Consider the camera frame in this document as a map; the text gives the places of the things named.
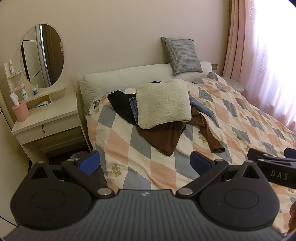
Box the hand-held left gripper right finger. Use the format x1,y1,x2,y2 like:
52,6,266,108
175,151,263,199

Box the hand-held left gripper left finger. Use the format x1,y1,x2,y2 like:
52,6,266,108
30,150,115,199

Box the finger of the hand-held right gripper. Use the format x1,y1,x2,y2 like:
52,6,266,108
284,147,296,159
247,148,270,166

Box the cream fleece garment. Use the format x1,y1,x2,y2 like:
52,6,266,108
135,80,192,130

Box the person's right forearm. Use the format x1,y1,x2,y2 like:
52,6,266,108
287,202,296,235

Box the diamond checked quilt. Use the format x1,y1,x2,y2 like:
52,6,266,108
86,72,296,237

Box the brown garment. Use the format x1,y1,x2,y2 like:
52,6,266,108
136,105,226,157

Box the light blue garment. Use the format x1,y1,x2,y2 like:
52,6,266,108
188,91,214,116

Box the cream dressing table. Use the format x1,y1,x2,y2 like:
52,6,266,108
3,62,92,163

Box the black garment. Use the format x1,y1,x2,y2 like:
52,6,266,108
107,91,139,126

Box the blue jeans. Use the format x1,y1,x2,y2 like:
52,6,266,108
129,96,142,126

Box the round side table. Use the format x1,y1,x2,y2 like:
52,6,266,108
222,76,245,93

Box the white padded headboard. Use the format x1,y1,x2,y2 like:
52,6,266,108
78,63,174,114

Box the pink tissue holder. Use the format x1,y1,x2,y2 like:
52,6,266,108
12,102,30,122

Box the pink curtain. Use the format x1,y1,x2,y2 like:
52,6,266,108
222,0,296,133

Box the white tissue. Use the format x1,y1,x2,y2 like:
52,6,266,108
10,91,20,106

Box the grey striped pillow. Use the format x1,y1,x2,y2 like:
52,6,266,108
161,37,203,76

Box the oval mirror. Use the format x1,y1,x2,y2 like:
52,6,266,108
20,23,65,89

